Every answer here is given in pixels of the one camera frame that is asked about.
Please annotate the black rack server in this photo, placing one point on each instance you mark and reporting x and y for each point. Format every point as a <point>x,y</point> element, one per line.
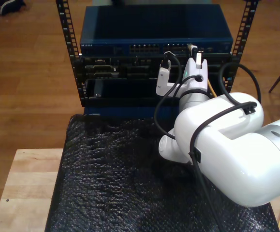
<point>130,70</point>

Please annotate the blue rack base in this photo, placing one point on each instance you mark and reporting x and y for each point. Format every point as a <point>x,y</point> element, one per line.
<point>118,112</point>

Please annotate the black bubble wrap mat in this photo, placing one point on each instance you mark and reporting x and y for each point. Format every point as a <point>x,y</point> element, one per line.
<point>106,188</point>

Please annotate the dark blue sneaker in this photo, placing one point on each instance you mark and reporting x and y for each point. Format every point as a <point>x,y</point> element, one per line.
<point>6,6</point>

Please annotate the blue network switch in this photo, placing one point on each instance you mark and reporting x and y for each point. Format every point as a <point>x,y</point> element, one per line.
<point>154,24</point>

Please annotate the black perforated rack post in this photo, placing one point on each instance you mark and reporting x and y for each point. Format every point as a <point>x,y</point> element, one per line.
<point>245,24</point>
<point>67,24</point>

